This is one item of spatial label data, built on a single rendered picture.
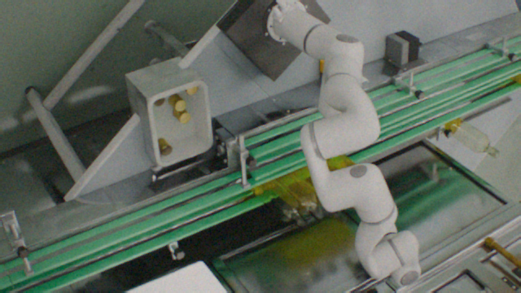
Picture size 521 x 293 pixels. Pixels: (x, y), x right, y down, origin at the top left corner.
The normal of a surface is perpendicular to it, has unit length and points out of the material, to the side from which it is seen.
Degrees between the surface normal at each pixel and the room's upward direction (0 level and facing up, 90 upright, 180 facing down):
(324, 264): 90
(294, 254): 90
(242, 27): 1
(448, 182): 90
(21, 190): 90
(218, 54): 0
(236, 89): 0
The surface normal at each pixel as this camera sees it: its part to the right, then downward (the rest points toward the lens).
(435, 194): -0.06, -0.82
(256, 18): 0.51, 0.48
